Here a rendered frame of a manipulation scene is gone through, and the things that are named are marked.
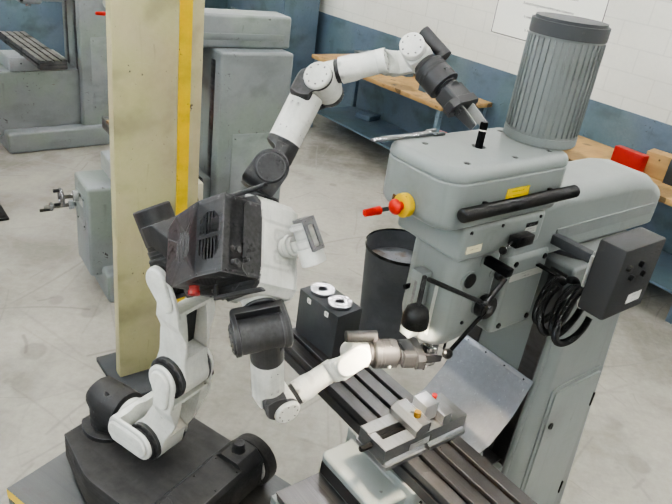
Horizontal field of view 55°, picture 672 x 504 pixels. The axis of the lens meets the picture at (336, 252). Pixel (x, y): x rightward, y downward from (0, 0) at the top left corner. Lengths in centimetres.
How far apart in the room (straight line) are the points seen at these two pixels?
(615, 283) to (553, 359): 51
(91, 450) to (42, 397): 118
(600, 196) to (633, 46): 425
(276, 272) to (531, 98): 80
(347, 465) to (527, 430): 64
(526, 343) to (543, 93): 85
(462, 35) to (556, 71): 566
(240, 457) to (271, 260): 100
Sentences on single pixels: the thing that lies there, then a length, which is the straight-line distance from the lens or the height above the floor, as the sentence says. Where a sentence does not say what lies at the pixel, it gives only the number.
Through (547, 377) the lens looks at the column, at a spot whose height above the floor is 112.
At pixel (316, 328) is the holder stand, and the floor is 102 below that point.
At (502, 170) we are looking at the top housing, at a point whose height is 188.
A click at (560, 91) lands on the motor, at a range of 180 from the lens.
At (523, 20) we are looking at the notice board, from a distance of 693.
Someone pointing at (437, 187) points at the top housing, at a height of 184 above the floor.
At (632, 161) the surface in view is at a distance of 564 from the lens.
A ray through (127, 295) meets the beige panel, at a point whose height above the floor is 54.
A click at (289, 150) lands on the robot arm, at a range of 176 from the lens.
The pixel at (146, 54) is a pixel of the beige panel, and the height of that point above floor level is 173.
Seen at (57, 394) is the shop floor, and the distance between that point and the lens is 373.
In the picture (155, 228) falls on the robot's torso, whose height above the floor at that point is 152.
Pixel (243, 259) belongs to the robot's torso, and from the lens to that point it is 160.
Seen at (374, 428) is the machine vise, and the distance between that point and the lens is 205.
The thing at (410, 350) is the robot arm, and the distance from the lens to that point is 196.
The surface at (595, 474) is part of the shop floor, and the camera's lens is 379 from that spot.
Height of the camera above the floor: 236
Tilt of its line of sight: 27 degrees down
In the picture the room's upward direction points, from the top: 8 degrees clockwise
